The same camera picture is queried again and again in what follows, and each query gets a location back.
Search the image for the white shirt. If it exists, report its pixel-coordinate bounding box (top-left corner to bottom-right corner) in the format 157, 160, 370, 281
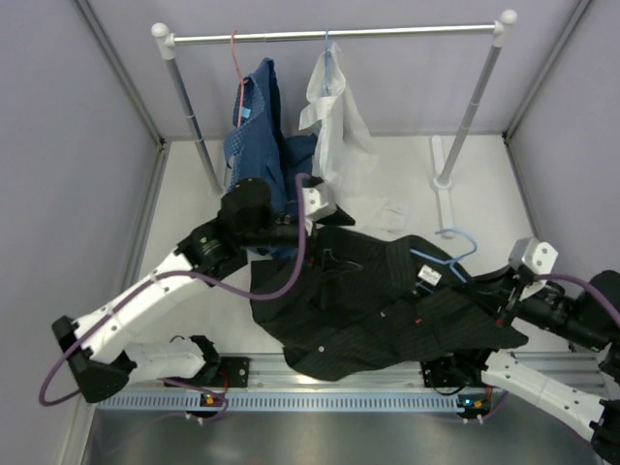
298, 42, 409, 233

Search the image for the black pinstriped shirt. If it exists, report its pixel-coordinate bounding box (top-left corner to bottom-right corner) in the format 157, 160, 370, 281
251, 226, 528, 382

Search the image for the white and silver clothes rack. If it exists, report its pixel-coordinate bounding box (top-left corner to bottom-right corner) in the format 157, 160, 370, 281
151, 10, 517, 237

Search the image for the light blue wire hanger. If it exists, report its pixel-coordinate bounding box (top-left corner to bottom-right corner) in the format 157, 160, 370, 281
410, 228, 479, 284

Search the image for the blue checkered shirt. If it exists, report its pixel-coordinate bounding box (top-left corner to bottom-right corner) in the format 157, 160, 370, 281
224, 58, 318, 219

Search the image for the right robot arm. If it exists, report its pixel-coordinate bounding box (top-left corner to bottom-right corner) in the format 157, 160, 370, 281
450, 270, 619, 464

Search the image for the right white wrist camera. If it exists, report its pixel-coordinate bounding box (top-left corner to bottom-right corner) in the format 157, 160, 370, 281
508, 237, 559, 301

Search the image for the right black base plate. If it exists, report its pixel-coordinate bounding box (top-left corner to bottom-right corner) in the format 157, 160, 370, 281
420, 356, 484, 396

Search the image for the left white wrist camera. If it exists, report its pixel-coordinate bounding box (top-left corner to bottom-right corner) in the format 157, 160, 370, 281
302, 176, 337, 222

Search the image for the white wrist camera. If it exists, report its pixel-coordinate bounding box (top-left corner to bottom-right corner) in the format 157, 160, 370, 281
302, 176, 337, 222
508, 237, 559, 301

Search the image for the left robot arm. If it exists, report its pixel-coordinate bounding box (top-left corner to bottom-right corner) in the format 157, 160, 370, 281
50, 173, 333, 404

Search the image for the light blue hanger with shirt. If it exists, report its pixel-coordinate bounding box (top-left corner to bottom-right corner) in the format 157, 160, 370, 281
323, 29, 332, 97

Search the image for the pink wire hanger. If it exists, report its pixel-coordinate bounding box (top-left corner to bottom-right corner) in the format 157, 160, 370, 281
230, 30, 251, 128

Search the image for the perforated cable duct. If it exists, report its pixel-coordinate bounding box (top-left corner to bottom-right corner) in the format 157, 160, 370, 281
98, 389, 488, 414

